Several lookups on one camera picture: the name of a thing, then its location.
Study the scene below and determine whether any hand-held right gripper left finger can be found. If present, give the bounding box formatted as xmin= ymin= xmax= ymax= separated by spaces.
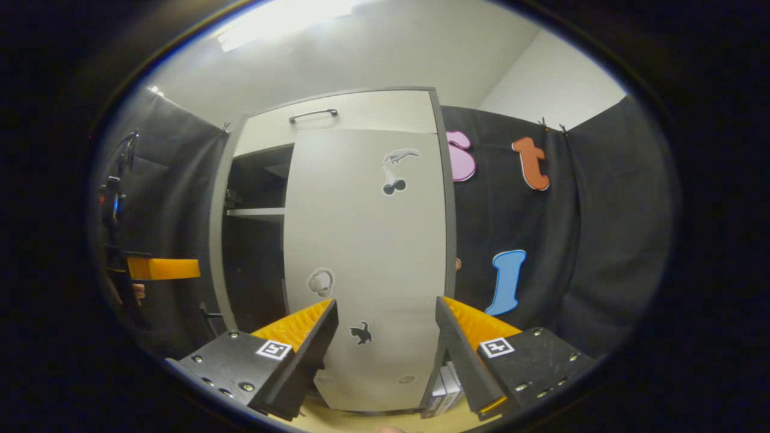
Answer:
xmin=165 ymin=299 xmax=339 ymax=422

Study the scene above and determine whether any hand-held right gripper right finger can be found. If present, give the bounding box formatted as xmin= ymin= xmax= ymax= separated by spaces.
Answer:
xmin=435 ymin=296 xmax=596 ymax=422

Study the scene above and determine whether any white cabinet door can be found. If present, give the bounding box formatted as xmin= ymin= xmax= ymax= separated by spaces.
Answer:
xmin=283 ymin=128 xmax=449 ymax=413
xmin=208 ymin=113 xmax=250 ymax=333

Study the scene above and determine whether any white shoe cabinet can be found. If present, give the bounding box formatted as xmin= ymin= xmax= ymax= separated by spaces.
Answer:
xmin=208 ymin=87 xmax=458 ymax=416

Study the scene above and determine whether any white cabinet drawer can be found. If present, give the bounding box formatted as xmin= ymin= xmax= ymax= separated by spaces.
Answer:
xmin=233 ymin=89 xmax=439 ymax=158

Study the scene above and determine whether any ceiling light panel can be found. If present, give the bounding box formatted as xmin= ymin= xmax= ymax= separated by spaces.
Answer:
xmin=217 ymin=0 xmax=362 ymax=52

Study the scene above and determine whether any black drawer handle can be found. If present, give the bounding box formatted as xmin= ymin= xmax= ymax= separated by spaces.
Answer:
xmin=288 ymin=109 xmax=339 ymax=125

